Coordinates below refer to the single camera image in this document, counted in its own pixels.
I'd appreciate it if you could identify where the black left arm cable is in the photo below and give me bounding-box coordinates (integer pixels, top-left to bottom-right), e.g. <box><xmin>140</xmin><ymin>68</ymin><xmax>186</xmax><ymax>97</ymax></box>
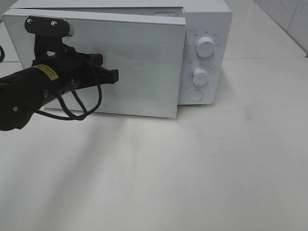
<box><xmin>36</xmin><ymin>44</ymin><xmax>102</xmax><ymax>120</ymax></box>

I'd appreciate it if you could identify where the white microwave door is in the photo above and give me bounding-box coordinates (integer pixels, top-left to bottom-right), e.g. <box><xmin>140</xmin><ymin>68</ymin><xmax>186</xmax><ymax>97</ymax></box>
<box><xmin>3</xmin><ymin>8</ymin><xmax>186</xmax><ymax>118</ymax></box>

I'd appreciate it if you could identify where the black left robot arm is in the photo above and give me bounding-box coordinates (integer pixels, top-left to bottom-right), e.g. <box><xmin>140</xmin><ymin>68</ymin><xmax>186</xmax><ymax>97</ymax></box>
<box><xmin>0</xmin><ymin>16</ymin><xmax>119</xmax><ymax>131</ymax></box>

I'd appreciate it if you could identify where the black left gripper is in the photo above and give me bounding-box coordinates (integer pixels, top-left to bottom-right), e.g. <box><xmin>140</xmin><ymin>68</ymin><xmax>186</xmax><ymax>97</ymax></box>
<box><xmin>25</xmin><ymin>16</ymin><xmax>119</xmax><ymax>94</ymax></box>

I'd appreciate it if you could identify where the white microwave oven body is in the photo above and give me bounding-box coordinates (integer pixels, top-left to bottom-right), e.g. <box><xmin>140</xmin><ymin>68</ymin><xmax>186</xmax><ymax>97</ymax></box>
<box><xmin>8</xmin><ymin>0</ymin><xmax>232</xmax><ymax>105</ymax></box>

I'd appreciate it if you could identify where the round white door-release button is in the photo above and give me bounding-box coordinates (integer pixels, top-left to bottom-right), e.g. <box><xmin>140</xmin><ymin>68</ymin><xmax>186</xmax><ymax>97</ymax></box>
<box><xmin>189</xmin><ymin>90</ymin><xmax>204</xmax><ymax>102</ymax></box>

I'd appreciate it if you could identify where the upper white control knob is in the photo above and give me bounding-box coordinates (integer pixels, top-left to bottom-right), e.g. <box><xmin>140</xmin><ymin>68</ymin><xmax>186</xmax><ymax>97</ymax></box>
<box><xmin>195</xmin><ymin>35</ymin><xmax>215</xmax><ymax>58</ymax></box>

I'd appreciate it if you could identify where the white timer knob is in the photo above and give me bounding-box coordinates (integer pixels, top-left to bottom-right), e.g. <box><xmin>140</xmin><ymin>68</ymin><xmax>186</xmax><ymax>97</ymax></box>
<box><xmin>192</xmin><ymin>68</ymin><xmax>209</xmax><ymax>86</ymax></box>

